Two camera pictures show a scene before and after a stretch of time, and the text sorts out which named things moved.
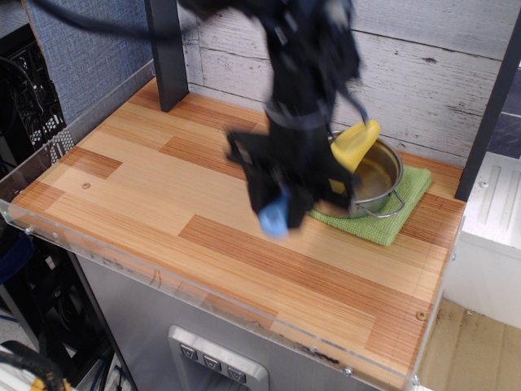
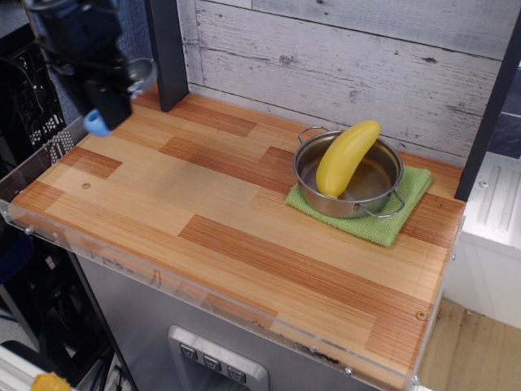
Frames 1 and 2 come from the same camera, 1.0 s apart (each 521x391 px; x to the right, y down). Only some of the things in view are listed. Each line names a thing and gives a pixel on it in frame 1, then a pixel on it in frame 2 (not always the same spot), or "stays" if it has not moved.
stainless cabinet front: x=140 y=317 stays
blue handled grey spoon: x=274 y=218 to x=142 y=72
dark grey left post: x=164 y=21 stays
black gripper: x=299 y=160 to x=87 y=48
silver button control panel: x=199 y=363 stays
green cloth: x=413 y=184 stays
